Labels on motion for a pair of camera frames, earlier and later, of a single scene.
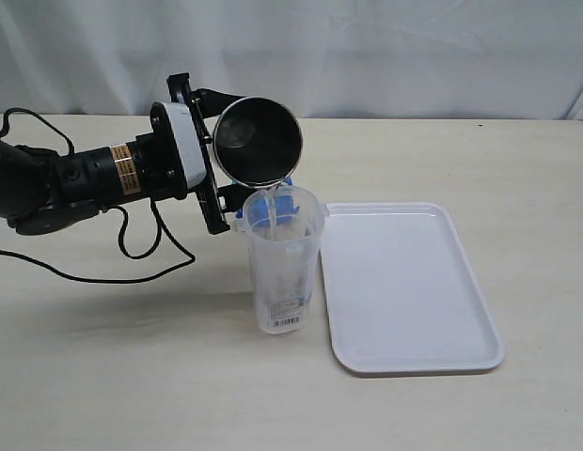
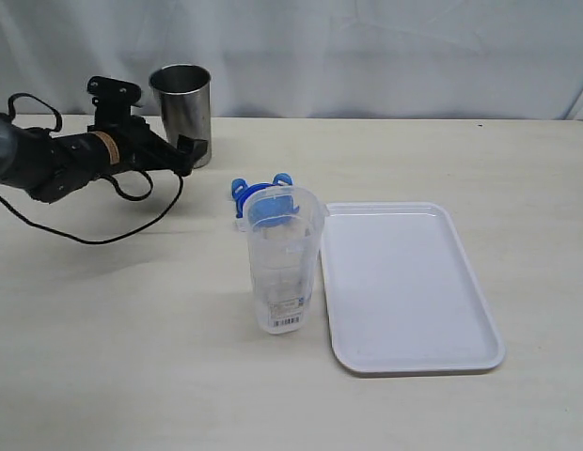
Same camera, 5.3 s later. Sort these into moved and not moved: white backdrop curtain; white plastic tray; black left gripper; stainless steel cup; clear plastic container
Moved: stainless steel cup; black left gripper
Not moved: clear plastic container; white backdrop curtain; white plastic tray
